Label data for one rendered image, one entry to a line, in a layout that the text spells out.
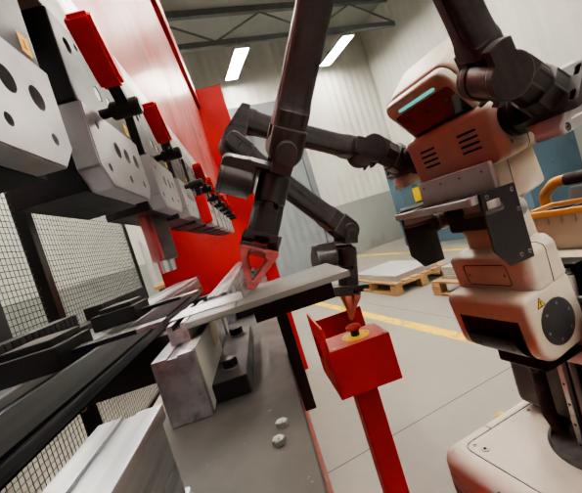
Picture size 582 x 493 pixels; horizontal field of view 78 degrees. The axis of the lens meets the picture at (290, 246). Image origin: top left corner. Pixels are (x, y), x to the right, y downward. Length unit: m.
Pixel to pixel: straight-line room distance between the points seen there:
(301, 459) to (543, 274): 0.70
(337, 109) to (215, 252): 7.54
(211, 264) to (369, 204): 7.19
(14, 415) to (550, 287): 1.00
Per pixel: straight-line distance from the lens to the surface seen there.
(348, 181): 9.43
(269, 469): 0.40
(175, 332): 0.59
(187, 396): 0.55
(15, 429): 0.67
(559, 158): 6.63
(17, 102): 0.28
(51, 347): 0.68
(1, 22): 0.33
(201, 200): 0.80
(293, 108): 0.61
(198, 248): 2.82
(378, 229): 9.65
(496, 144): 0.88
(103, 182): 0.38
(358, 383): 0.94
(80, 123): 0.39
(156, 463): 0.34
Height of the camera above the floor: 1.09
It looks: 3 degrees down
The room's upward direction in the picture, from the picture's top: 17 degrees counter-clockwise
